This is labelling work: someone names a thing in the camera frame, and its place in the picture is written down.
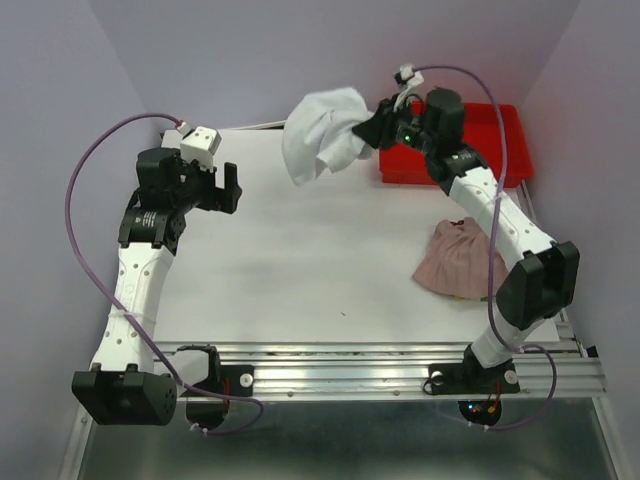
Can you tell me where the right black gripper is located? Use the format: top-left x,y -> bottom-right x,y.
353,90 -> 439,154

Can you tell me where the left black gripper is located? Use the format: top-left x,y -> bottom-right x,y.
172,148 -> 242,214

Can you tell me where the white skirt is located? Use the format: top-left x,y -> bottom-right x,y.
282,87 -> 373,186

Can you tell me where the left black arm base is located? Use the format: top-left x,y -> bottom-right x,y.
175,344 -> 254,434

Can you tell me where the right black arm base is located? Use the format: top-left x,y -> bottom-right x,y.
422,345 -> 521,428

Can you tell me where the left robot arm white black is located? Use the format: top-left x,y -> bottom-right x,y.
71,148 -> 242,426

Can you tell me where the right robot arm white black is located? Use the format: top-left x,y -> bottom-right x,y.
352,88 -> 580,390

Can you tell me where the red plastic tray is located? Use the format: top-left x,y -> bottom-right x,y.
379,103 -> 534,188

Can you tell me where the pink pleated skirt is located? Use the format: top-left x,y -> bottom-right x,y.
412,217 -> 489,297

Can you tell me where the yellow green skirt underneath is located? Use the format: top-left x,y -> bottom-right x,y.
452,296 -> 489,303

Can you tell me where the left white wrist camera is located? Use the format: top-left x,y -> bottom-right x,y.
180,126 -> 222,171

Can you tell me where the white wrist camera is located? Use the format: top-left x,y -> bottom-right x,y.
180,126 -> 222,171
394,63 -> 424,111

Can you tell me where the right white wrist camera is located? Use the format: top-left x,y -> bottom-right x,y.
394,63 -> 424,111

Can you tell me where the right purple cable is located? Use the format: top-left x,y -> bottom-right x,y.
412,64 -> 558,432

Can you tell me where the aluminium rail frame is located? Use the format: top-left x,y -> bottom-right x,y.
59,184 -> 621,480

